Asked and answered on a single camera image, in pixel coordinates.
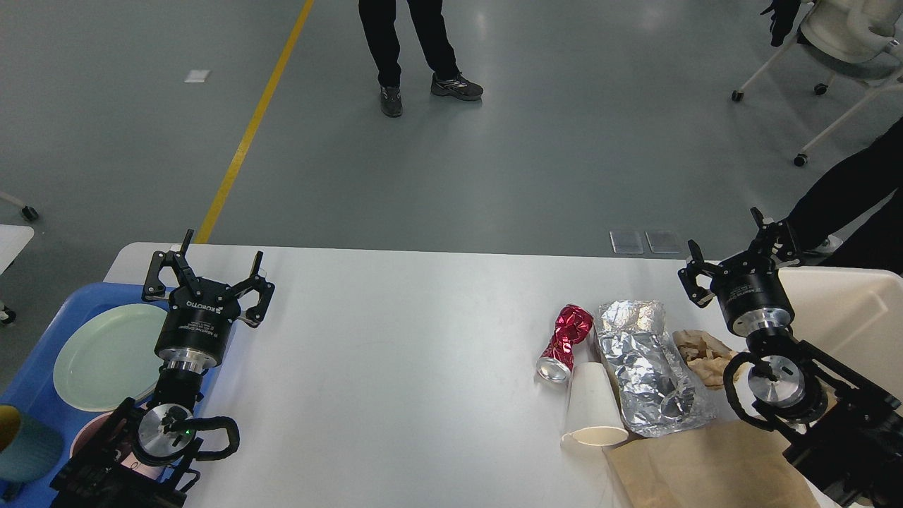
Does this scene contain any white paper cup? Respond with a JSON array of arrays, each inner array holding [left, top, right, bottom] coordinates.
[[562, 361, 629, 447]]

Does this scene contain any mint green plate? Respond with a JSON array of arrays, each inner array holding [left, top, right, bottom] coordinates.
[[54, 303, 166, 412]]

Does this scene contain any aluminium foil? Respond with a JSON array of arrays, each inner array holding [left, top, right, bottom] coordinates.
[[595, 300, 718, 438]]

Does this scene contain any brown paper ball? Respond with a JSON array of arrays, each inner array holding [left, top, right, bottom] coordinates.
[[673, 330, 738, 390]]

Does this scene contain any white office chair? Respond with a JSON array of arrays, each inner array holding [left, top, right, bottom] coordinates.
[[731, 1, 902, 167]]

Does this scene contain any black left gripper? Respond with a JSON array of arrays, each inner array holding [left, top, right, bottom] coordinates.
[[142, 229, 276, 371]]

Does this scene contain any black garment on chair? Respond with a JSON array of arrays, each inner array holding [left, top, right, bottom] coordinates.
[[759, 0, 806, 48]]

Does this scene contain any crushed red can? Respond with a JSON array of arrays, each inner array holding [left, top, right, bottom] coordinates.
[[535, 303, 594, 384]]

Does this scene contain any beige plastic bin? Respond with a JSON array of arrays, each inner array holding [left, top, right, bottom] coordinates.
[[778, 267, 902, 398]]

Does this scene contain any clear floor plate right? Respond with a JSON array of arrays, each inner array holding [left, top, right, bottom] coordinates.
[[645, 229, 681, 255]]

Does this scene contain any teal mug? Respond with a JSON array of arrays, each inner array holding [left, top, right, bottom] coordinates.
[[1, 404, 63, 483]]

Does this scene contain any chair caster at left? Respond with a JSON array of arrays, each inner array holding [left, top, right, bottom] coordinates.
[[0, 192, 40, 222]]

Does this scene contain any person in white sneakers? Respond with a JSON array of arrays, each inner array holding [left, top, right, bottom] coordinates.
[[786, 120, 902, 274]]

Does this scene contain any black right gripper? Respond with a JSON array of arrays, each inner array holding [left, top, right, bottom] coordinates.
[[678, 207, 804, 337]]

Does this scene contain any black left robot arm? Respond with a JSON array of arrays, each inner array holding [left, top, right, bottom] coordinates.
[[49, 229, 275, 507]]

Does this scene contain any brown paper bag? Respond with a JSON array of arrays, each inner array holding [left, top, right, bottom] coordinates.
[[607, 421, 819, 507]]

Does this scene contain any clear floor plate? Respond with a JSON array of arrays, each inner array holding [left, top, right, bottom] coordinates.
[[609, 229, 645, 256], [645, 229, 681, 255]]

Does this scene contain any person in dark sneakers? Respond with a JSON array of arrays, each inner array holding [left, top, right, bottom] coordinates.
[[358, 0, 485, 119]]

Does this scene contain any clear floor plate left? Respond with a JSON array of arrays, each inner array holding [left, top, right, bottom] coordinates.
[[609, 229, 645, 256]]

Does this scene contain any white side table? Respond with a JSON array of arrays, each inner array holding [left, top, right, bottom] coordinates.
[[0, 224, 35, 274]]

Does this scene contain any pink HOME mug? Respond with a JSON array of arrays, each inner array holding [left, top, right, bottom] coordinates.
[[70, 411, 165, 480]]

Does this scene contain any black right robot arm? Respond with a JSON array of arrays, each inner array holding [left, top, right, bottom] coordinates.
[[678, 208, 902, 507]]

